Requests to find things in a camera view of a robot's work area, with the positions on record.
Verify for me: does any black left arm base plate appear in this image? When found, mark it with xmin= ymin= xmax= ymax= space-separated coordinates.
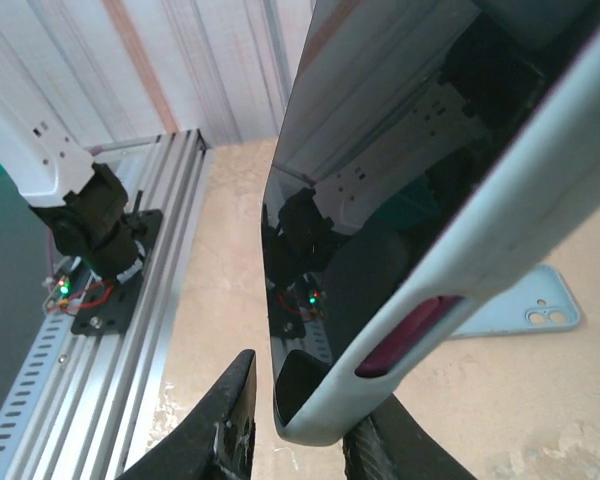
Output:
xmin=69 ymin=208 xmax=165 ymax=337

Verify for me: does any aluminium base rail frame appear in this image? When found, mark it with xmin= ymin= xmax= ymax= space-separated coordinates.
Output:
xmin=0 ymin=128 xmax=215 ymax=480

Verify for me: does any light blue phone case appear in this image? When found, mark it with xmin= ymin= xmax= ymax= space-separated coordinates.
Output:
xmin=448 ymin=263 xmax=584 ymax=342
xmin=272 ymin=0 xmax=600 ymax=446

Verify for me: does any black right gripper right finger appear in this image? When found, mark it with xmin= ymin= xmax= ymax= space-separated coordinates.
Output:
xmin=342 ymin=393 xmax=476 ymax=480

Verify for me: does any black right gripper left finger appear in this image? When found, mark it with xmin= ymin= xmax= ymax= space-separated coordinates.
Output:
xmin=124 ymin=348 xmax=259 ymax=480

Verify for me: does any perforated grey cable duct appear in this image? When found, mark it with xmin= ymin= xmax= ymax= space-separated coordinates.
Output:
xmin=0 ymin=309 xmax=81 ymax=480

